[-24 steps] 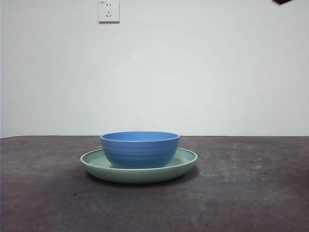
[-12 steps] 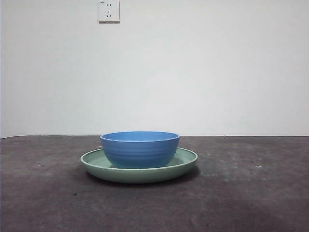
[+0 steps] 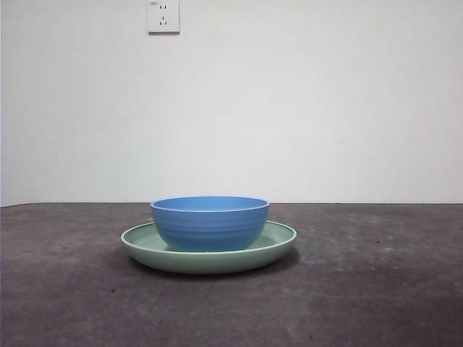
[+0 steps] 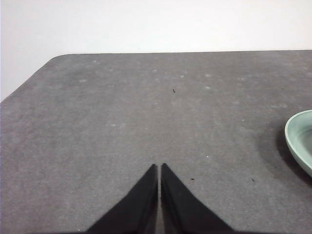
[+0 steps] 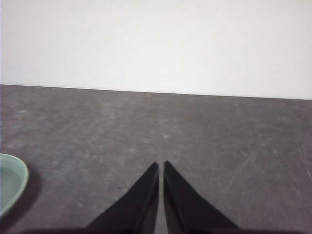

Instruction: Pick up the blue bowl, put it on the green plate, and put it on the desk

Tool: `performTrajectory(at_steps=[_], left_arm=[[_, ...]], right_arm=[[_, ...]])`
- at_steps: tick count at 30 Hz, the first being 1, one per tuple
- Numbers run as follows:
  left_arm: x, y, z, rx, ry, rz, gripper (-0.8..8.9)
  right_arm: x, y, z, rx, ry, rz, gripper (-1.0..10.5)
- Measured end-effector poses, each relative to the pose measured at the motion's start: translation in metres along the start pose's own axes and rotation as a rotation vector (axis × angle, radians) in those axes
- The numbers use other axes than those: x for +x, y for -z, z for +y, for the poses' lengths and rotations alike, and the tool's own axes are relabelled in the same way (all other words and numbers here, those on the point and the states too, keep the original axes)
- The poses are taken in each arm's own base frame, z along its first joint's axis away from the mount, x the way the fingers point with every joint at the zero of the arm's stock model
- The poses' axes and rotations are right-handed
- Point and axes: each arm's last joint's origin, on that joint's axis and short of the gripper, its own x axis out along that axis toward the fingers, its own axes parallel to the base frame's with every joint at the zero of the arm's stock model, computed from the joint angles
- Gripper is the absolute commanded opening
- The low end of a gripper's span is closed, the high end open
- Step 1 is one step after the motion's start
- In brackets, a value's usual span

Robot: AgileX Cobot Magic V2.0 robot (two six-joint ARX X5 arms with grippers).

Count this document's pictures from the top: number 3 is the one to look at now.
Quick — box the green round plate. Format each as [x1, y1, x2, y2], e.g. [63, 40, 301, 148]
[120, 219, 299, 275]

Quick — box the white wall socket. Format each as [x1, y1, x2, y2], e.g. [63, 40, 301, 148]
[147, 0, 181, 36]

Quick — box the blue ribbed bowl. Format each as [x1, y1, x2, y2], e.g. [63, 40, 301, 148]
[150, 196, 271, 253]

